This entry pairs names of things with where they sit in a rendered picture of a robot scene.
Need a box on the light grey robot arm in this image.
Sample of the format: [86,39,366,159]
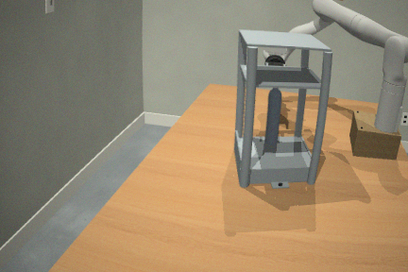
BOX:
[288,0,408,133]

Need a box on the grey shelving unit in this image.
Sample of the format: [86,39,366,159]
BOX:
[234,30,332,189]

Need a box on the dark grey cylinder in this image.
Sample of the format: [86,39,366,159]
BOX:
[264,88,281,145]

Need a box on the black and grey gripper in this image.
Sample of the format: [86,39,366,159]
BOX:
[263,47,287,66]

